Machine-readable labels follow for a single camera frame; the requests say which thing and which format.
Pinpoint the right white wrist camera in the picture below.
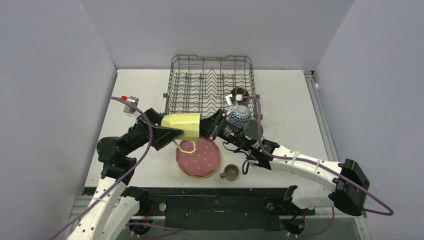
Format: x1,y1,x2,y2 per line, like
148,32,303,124
224,94,249,107

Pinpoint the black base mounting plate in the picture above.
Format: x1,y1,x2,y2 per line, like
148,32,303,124
121,186,315,231

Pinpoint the orange patterned small bowl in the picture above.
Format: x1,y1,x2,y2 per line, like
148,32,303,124
227,105,252,126

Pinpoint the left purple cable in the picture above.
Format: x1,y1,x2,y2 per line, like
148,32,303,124
49,96,154,240

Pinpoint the pink polka dot plate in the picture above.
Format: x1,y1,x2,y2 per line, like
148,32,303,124
175,138,222,168

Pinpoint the yellow plate under pink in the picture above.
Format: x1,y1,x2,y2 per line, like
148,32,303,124
180,165,219,179

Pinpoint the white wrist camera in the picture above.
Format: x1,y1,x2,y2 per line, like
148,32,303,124
224,94,249,107
121,95,139,122

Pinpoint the small grey cup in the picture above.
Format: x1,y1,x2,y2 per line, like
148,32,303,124
219,164,240,181

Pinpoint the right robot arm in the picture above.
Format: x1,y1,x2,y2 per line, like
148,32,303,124
199,109,370,217

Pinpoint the dark brown glazed bowl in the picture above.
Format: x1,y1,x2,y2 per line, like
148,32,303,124
230,86,249,96

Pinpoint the grey wire dish rack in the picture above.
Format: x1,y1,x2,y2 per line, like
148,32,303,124
163,54,260,119

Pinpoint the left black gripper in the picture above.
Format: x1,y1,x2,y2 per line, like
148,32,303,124
121,108,186,158

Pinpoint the yellow green mug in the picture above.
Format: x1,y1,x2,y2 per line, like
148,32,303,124
160,113,201,154

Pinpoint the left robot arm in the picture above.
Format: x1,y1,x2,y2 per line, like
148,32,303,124
68,109,184,240

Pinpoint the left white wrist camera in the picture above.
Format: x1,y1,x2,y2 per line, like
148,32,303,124
121,95,139,122

